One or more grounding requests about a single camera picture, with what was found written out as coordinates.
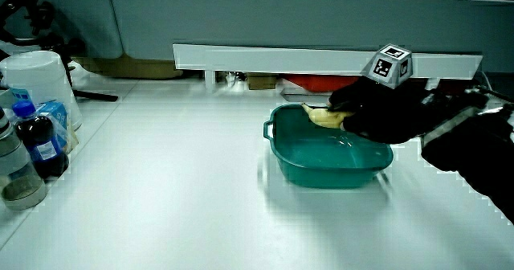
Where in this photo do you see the clear glass jar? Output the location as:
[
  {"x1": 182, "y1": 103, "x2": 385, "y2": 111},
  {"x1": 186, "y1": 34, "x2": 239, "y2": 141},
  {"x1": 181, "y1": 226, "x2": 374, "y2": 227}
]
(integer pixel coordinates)
[{"x1": 0, "y1": 107, "x2": 49, "y2": 212}]

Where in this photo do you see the yellow banana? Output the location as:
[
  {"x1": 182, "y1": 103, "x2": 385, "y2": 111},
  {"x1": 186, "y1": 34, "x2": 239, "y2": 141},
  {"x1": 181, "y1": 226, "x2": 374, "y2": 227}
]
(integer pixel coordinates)
[{"x1": 300, "y1": 103, "x2": 357, "y2": 130}]

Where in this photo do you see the red plastic object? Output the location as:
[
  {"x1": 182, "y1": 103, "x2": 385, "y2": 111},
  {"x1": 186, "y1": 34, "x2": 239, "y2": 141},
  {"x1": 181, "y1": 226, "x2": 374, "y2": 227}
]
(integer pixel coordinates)
[{"x1": 282, "y1": 74, "x2": 360, "y2": 94}]

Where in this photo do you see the wide grey partition panel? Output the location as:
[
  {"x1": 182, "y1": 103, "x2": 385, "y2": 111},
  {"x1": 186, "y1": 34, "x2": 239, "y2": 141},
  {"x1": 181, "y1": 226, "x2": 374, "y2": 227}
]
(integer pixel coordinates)
[{"x1": 111, "y1": 0, "x2": 514, "y2": 74}]

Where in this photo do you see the narrow grey partition panel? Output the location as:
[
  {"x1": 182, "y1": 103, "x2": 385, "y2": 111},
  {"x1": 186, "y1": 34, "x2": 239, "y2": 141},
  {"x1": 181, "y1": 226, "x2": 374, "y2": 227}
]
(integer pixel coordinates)
[{"x1": 0, "y1": 0, "x2": 124, "y2": 59}]

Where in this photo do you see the grey flat tray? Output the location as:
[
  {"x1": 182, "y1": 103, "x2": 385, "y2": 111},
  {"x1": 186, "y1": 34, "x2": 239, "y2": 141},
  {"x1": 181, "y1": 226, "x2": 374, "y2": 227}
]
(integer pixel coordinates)
[{"x1": 279, "y1": 86, "x2": 335, "y2": 104}]

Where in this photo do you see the black camera stand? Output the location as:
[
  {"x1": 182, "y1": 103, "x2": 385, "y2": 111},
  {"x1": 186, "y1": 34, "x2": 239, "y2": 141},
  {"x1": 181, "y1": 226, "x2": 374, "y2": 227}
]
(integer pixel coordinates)
[{"x1": 0, "y1": 0, "x2": 120, "y2": 104}]

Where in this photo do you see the green plastic basin plate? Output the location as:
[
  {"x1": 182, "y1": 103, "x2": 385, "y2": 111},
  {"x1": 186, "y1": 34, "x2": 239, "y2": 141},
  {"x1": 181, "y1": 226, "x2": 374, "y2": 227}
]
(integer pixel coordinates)
[{"x1": 263, "y1": 103, "x2": 395, "y2": 190}]

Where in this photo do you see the person's right hand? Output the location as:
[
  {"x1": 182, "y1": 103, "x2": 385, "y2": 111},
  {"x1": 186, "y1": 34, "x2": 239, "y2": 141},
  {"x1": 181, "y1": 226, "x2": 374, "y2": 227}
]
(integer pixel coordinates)
[{"x1": 327, "y1": 43, "x2": 447, "y2": 145}]

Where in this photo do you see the white desk shelf riser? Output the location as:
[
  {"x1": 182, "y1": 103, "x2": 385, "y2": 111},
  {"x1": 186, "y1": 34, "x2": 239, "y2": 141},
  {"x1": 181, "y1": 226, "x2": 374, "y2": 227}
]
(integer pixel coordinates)
[{"x1": 172, "y1": 43, "x2": 484, "y2": 95}]

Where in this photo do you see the white plastic bucket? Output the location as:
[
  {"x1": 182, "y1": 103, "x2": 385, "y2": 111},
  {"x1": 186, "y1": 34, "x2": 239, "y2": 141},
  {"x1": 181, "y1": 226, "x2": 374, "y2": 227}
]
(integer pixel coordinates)
[{"x1": 0, "y1": 50, "x2": 84, "y2": 132}]

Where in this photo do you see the dark cola bottle blue cap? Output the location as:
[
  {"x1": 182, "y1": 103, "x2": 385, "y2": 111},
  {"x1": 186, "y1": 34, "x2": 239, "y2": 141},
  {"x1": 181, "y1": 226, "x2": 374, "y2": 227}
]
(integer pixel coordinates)
[{"x1": 11, "y1": 100, "x2": 71, "y2": 182}]

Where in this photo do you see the blue carton box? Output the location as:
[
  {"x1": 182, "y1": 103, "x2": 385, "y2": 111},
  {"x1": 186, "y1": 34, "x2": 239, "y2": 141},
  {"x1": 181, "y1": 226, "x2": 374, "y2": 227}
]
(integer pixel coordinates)
[{"x1": 35, "y1": 100, "x2": 70, "y2": 150}]

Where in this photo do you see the large brown cardboard box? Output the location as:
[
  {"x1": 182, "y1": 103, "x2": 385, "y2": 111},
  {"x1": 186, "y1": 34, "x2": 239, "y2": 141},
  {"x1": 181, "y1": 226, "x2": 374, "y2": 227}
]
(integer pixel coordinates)
[{"x1": 73, "y1": 54, "x2": 184, "y2": 80}]

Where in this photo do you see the small cardboard box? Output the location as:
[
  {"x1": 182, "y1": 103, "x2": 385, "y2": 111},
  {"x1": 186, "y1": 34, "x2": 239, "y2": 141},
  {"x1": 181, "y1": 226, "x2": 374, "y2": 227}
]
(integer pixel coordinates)
[{"x1": 246, "y1": 73, "x2": 279, "y2": 92}]

